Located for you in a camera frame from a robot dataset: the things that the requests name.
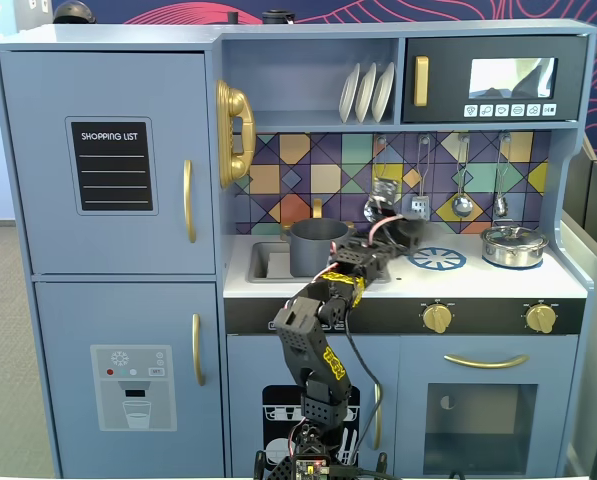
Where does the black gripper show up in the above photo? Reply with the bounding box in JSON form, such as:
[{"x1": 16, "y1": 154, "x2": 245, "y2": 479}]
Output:
[{"x1": 371, "y1": 176, "x2": 412, "y2": 260}]

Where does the gray round lid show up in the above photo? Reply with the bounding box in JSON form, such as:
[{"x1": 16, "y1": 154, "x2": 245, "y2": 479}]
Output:
[{"x1": 401, "y1": 218, "x2": 432, "y2": 250}]

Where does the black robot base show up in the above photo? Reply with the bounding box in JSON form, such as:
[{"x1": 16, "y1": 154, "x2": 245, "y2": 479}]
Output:
[{"x1": 252, "y1": 424, "x2": 390, "y2": 480}]

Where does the shiny steel pot lid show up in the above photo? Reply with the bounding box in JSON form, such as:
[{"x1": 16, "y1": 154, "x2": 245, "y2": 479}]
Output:
[{"x1": 482, "y1": 224, "x2": 547, "y2": 247}]

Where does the steel skimmer spoon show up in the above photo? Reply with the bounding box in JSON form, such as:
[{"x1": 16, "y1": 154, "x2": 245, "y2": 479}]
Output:
[{"x1": 363, "y1": 135, "x2": 393, "y2": 225}]

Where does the steel slotted spatula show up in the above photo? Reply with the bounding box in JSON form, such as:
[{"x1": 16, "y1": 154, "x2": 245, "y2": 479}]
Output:
[{"x1": 409, "y1": 135, "x2": 432, "y2": 221}]

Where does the gold faucet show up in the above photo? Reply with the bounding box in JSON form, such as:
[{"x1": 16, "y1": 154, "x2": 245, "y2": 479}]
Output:
[{"x1": 279, "y1": 198, "x2": 355, "y2": 240}]

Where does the steel ladle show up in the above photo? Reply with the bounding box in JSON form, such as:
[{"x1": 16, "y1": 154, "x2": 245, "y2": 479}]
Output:
[{"x1": 450, "y1": 134, "x2": 475, "y2": 219}]

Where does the white toy plate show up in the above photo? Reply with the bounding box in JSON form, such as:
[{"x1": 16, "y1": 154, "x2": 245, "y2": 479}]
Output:
[
  {"x1": 370, "y1": 61, "x2": 396, "y2": 124},
  {"x1": 338, "y1": 62, "x2": 362, "y2": 125},
  {"x1": 354, "y1": 62, "x2": 378, "y2": 125}
]

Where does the gray plastic pot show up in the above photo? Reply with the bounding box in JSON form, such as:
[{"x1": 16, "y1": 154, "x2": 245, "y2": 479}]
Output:
[{"x1": 282, "y1": 218, "x2": 353, "y2": 278}]

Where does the small steel spoon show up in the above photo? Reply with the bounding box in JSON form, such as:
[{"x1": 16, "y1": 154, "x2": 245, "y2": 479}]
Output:
[{"x1": 492, "y1": 133, "x2": 512, "y2": 219}]

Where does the black microwave door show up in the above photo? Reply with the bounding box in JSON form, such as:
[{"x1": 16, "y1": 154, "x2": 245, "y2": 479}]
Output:
[{"x1": 401, "y1": 35, "x2": 590, "y2": 124}]

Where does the blue toy kitchen unit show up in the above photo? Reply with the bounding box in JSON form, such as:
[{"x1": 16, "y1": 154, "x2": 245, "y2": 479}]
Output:
[{"x1": 0, "y1": 18, "x2": 597, "y2": 479}]

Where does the gold stove knob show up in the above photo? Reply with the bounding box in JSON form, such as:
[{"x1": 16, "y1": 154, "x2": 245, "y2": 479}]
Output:
[
  {"x1": 524, "y1": 303, "x2": 558, "y2": 335},
  {"x1": 421, "y1": 303, "x2": 454, "y2": 334}
]

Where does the gray sink basin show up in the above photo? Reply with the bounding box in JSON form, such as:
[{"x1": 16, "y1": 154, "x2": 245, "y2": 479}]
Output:
[{"x1": 247, "y1": 240, "x2": 391, "y2": 285}]

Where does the gold toy telephone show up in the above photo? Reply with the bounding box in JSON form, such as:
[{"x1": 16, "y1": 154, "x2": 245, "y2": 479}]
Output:
[{"x1": 215, "y1": 79, "x2": 257, "y2": 190}]

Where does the black control panel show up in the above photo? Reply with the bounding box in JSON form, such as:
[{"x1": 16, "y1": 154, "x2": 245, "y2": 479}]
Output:
[{"x1": 223, "y1": 297, "x2": 587, "y2": 337}]

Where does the blue oven door with window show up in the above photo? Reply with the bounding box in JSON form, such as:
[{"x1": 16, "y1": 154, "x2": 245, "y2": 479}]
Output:
[{"x1": 397, "y1": 335, "x2": 579, "y2": 476}]

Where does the black dishwasher sticker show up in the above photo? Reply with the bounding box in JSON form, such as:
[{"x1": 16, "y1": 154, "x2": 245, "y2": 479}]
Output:
[{"x1": 261, "y1": 383, "x2": 362, "y2": 469}]

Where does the black shopping list board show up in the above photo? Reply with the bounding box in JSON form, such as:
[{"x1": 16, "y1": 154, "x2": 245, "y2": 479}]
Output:
[{"x1": 65, "y1": 116, "x2": 160, "y2": 216}]

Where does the blue freezer door with dispenser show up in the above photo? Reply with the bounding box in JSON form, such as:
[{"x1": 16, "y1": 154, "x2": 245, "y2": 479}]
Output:
[{"x1": 33, "y1": 280, "x2": 225, "y2": 479}]

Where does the large blue fridge door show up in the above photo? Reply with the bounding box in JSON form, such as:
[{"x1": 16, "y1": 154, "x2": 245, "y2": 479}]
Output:
[{"x1": 0, "y1": 49, "x2": 217, "y2": 275}]

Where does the gray ice dispenser sticker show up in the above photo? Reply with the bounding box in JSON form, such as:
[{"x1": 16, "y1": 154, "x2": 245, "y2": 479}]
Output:
[{"x1": 89, "y1": 343, "x2": 178, "y2": 433}]

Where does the black helmet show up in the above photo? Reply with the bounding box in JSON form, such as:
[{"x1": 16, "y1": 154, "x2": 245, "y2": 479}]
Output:
[{"x1": 51, "y1": 0, "x2": 98, "y2": 25}]

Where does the gold microwave handle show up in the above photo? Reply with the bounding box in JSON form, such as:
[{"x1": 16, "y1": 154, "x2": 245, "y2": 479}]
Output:
[{"x1": 413, "y1": 55, "x2": 430, "y2": 108}]

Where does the black power cable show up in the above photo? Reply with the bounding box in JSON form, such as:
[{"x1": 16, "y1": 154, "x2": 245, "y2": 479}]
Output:
[{"x1": 342, "y1": 322, "x2": 385, "y2": 479}]

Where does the gold fridge door handle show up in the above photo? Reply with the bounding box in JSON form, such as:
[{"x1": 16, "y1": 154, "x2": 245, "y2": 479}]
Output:
[{"x1": 182, "y1": 158, "x2": 198, "y2": 245}]

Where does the gold oven handle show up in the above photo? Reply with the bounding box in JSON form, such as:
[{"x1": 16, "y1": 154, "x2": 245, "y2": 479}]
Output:
[{"x1": 443, "y1": 353, "x2": 531, "y2": 370}]

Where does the gold dishwasher handle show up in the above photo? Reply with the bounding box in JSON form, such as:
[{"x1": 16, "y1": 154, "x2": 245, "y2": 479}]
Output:
[{"x1": 372, "y1": 382, "x2": 383, "y2": 451}]

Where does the gold freezer door handle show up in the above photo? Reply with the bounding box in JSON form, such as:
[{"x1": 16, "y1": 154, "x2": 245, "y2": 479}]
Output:
[{"x1": 191, "y1": 313, "x2": 207, "y2": 387}]

